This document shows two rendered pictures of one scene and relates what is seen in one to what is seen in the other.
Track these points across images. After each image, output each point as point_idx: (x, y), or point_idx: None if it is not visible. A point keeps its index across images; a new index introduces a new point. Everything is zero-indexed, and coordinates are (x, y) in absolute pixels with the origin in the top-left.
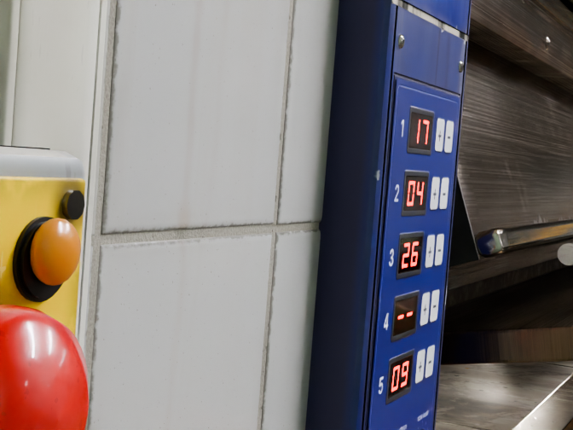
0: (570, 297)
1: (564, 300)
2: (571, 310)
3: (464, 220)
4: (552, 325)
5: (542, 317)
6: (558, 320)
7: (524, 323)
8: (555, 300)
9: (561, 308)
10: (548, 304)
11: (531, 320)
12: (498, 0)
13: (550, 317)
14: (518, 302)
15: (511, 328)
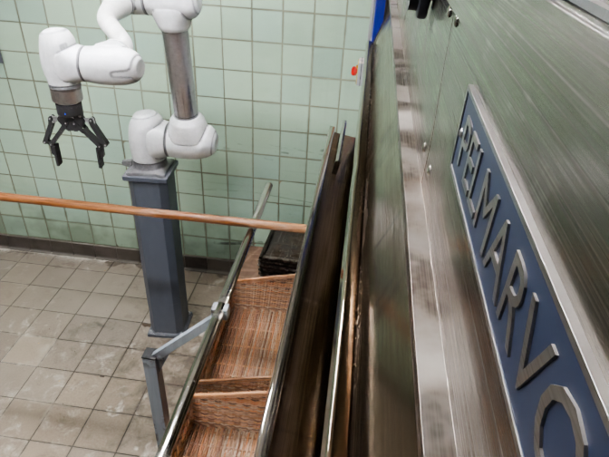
0: (349, 170)
1: (349, 164)
2: (343, 148)
3: None
4: (344, 135)
5: (349, 144)
6: (344, 140)
7: (351, 140)
8: (352, 166)
9: (347, 153)
10: (352, 161)
11: (351, 142)
12: None
13: (347, 143)
14: None
15: (352, 137)
